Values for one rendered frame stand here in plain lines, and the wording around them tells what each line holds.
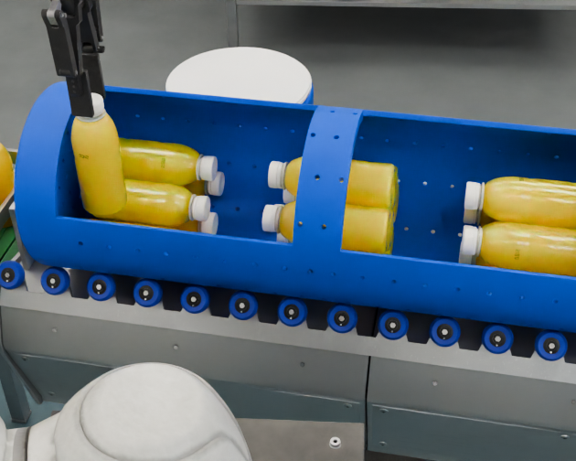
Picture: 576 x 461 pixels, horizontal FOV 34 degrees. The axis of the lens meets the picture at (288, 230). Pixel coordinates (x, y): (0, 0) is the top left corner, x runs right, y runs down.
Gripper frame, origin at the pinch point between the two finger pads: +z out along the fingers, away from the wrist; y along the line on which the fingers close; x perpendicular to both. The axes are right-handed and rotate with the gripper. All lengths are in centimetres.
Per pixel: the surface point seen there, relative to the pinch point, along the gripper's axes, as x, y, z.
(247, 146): -17.2, 18.9, 20.4
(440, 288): -50, -9, 21
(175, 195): -9.4, 4.5, 20.6
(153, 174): -5.1, 7.5, 19.4
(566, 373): -69, -6, 37
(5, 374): 53, 39, 111
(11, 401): 54, 39, 121
